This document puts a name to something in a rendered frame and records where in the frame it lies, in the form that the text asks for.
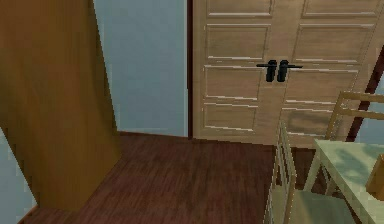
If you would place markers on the light wooden panelled door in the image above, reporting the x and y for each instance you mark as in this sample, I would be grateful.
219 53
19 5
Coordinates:
233 83
326 66

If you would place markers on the pale wooden chair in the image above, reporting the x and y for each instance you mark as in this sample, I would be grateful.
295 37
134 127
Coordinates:
346 110
300 203

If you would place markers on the pale green table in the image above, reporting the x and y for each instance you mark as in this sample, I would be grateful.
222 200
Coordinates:
346 166

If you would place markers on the brown wooden cupboard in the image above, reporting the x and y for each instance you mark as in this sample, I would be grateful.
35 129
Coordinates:
53 100

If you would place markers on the tan box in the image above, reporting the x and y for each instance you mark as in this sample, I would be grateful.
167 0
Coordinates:
377 180

